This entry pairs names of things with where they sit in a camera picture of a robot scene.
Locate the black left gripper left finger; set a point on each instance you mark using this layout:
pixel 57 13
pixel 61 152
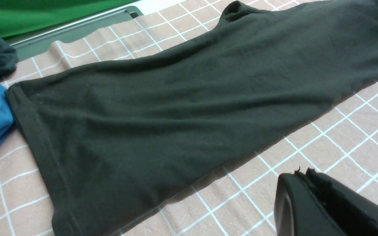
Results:
pixel 298 212

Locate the pink checkered table cloth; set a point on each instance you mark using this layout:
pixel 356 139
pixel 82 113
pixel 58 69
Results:
pixel 238 199

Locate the dark gray long-sleeve top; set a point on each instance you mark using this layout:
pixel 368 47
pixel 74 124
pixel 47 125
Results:
pixel 115 139

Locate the green backdrop cloth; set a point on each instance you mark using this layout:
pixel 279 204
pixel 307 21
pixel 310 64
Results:
pixel 24 16

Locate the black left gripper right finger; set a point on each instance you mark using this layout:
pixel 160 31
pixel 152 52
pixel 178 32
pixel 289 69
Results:
pixel 353 213

